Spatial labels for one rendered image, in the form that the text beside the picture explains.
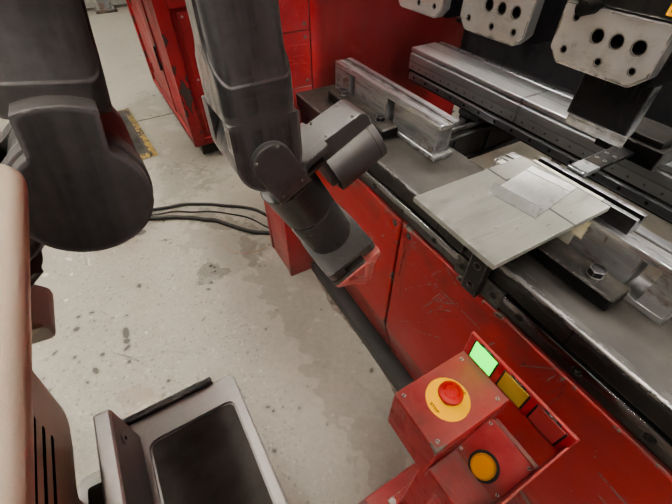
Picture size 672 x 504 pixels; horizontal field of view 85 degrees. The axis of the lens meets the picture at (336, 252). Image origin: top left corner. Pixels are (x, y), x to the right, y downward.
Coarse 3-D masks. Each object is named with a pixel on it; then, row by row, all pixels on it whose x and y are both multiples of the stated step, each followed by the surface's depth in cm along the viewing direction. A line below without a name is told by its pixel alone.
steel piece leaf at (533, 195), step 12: (516, 180) 65; (528, 180) 65; (540, 180) 65; (492, 192) 62; (504, 192) 60; (516, 192) 62; (528, 192) 62; (540, 192) 62; (552, 192) 62; (564, 192) 62; (516, 204) 59; (528, 204) 58; (540, 204) 60; (552, 204) 60
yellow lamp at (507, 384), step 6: (504, 378) 59; (510, 378) 57; (498, 384) 61; (504, 384) 59; (510, 384) 58; (516, 384) 57; (504, 390) 60; (510, 390) 58; (516, 390) 57; (522, 390) 56; (510, 396) 59; (516, 396) 58; (522, 396) 57; (528, 396) 55; (516, 402) 58; (522, 402) 57
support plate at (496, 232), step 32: (512, 160) 70; (448, 192) 63; (480, 192) 63; (576, 192) 63; (448, 224) 57; (480, 224) 57; (512, 224) 57; (544, 224) 57; (576, 224) 57; (480, 256) 53; (512, 256) 52
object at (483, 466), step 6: (474, 456) 59; (480, 456) 59; (486, 456) 59; (474, 462) 59; (480, 462) 58; (486, 462) 58; (492, 462) 58; (474, 468) 59; (480, 468) 58; (486, 468) 58; (492, 468) 57; (474, 474) 58; (480, 474) 58; (486, 474) 58; (492, 474) 57; (486, 480) 57
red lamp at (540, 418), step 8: (536, 408) 55; (536, 416) 55; (544, 416) 54; (536, 424) 56; (544, 424) 55; (552, 424) 53; (544, 432) 55; (552, 432) 54; (560, 432) 52; (552, 440) 54
